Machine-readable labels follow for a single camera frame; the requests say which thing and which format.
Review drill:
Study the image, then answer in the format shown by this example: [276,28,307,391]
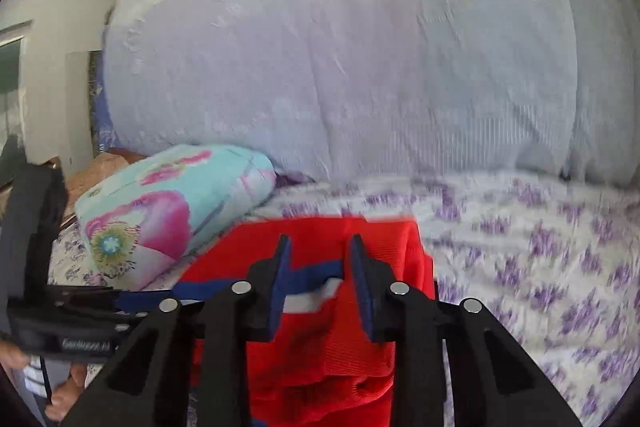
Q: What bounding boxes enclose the red track pants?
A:
[171,215,442,427]

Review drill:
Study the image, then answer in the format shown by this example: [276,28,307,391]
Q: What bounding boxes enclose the person's left hand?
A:
[1,340,88,423]

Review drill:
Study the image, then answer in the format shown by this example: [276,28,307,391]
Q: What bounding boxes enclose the folded floral turquoise blanket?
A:
[75,145,277,291]

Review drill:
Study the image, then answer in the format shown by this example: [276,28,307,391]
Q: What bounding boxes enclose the brown pillow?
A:
[61,147,145,230]

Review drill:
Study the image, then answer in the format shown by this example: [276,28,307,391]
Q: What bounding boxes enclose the blue patterned fabric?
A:
[88,50,118,156]

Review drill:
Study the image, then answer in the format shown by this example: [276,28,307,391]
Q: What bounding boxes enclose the white lace covered bedding pile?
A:
[104,0,639,186]

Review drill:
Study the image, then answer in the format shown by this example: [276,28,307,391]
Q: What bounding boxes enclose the window frame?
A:
[0,23,30,186]

